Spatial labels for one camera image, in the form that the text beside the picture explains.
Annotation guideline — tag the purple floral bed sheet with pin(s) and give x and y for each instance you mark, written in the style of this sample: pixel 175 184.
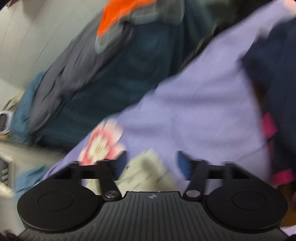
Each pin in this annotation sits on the purple floral bed sheet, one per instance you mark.
pixel 196 111

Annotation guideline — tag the orange and grey garment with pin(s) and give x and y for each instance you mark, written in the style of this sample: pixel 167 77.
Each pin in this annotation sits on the orange and grey garment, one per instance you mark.
pixel 115 14

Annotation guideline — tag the light green dotted pants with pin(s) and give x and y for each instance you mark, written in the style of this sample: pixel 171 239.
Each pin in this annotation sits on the light green dotted pants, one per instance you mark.
pixel 143 171

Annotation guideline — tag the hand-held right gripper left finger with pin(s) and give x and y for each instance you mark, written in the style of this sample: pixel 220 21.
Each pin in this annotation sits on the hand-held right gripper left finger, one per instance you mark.
pixel 121 162

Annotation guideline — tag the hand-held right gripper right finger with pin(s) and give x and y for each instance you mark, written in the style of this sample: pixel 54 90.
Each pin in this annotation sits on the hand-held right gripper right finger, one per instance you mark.
pixel 183 162

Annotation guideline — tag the navy garment with pink print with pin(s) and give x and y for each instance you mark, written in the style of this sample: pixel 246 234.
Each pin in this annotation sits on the navy garment with pink print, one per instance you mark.
pixel 277 81

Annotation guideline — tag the dark teal quilt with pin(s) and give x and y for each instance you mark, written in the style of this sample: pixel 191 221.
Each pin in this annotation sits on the dark teal quilt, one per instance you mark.
pixel 138 58

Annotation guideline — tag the grey cloth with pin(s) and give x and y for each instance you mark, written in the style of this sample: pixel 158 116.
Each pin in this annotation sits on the grey cloth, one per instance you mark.
pixel 69 69

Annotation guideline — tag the white plastic object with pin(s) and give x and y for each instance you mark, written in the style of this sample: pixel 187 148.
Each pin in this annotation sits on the white plastic object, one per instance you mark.
pixel 5 115

